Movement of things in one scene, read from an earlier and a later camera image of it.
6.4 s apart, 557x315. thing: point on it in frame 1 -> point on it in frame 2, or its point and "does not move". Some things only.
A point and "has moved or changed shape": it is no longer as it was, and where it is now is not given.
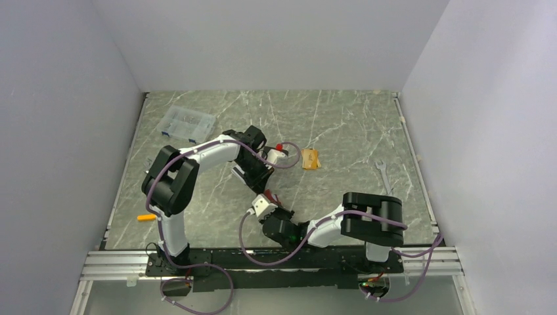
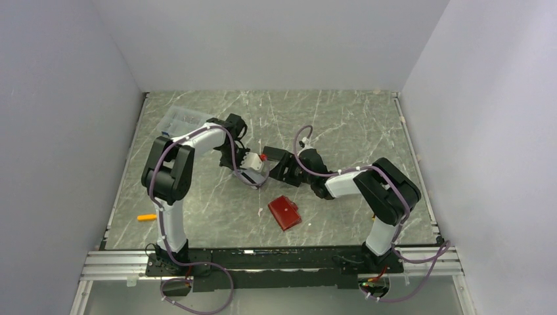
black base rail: x=220 y=270 does not move
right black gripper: x=289 y=213 -> x=288 y=161
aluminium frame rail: x=430 y=263 does not move
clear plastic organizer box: x=186 y=123 does not move
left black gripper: x=258 y=183 -> x=224 y=163
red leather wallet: x=273 y=199 has moved or changed shape
